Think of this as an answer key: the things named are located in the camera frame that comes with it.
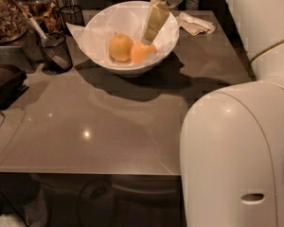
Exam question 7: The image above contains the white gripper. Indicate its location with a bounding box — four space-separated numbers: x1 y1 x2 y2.
141 0 183 45

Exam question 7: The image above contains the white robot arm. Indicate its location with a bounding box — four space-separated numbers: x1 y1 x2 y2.
180 0 284 227

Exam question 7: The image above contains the white paper bowl liner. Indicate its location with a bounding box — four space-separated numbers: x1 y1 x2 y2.
65 7 180 68

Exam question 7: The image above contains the white ceramic bowl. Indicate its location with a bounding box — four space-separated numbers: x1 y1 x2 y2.
80 0 180 78

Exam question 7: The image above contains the folded beige napkin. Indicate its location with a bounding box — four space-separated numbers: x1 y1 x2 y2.
176 12 216 36

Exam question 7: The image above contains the round orange fruit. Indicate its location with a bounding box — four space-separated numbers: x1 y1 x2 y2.
108 33 133 62

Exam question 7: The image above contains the black mesh cup rear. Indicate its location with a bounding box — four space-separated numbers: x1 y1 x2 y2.
60 5 85 35

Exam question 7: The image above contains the black mesh cup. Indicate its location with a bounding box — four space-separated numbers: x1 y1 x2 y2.
36 33 73 74
60 5 85 35

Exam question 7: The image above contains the black mesh cup front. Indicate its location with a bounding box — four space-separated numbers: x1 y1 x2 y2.
36 33 73 74

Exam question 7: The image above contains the silver serving spoon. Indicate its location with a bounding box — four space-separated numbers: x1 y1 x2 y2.
27 13 68 70

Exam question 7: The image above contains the glass jar of snacks right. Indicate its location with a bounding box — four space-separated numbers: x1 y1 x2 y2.
17 0 63 33

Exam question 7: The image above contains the glass jar of snacks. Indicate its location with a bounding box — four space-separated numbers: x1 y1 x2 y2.
0 0 27 45
17 0 63 33

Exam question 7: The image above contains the glass jar of snacks left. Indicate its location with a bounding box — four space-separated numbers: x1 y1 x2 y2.
0 0 27 45

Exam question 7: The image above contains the dark brown tray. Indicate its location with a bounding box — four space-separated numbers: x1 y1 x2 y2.
0 64 27 109

